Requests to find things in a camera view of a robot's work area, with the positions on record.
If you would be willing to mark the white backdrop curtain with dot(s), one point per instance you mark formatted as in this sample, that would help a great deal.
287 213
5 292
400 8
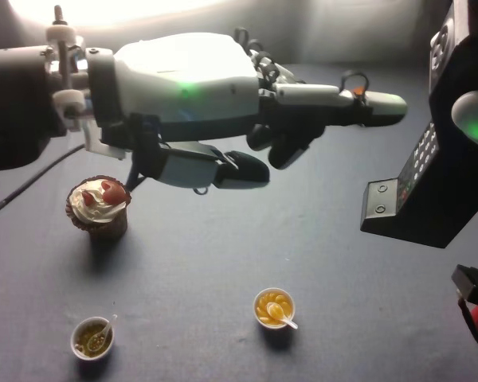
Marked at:
342 32

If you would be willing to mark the small bowl of green soup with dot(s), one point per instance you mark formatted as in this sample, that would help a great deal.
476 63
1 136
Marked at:
81 338

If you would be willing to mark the toy cupcake with red heart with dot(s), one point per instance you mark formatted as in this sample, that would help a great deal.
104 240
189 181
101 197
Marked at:
99 207

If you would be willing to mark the grey table cloth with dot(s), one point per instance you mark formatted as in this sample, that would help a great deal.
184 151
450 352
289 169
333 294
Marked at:
223 246

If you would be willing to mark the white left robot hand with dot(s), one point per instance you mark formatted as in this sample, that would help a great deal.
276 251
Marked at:
191 79

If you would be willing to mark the tiny white spoon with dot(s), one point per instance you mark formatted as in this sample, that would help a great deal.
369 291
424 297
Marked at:
277 312
103 332

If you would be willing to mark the small bowl of yellow soup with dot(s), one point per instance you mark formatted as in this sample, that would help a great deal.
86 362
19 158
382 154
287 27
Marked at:
263 308

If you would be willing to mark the black walkie-talkie toy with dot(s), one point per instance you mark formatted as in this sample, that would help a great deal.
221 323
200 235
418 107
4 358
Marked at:
434 207

